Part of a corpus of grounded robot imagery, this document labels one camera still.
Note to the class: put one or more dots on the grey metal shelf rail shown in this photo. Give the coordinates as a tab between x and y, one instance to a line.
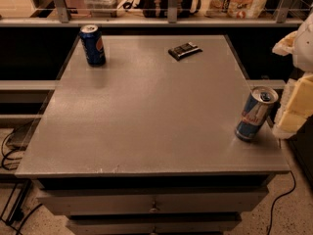
145	22

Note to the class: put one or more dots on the black backpack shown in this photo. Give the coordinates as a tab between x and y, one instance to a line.
159	8

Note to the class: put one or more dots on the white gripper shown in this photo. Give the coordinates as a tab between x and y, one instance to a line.
305	48

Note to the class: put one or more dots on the upper grey drawer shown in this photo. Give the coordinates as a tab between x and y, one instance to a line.
98	202

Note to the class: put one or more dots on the colourful snack bag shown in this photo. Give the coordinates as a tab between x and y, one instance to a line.
237	9

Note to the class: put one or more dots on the grey drawer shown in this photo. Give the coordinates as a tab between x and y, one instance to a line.
98	202
149	224

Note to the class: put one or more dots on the black chocolate bar wrapper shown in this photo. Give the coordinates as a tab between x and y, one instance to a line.
184	50

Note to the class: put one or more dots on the Red Bull can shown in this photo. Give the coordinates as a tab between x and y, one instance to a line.
259	104

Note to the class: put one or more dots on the lower grey drawer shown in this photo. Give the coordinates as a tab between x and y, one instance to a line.
149	224

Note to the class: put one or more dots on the blue Pepsi can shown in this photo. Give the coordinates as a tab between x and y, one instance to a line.
91	39

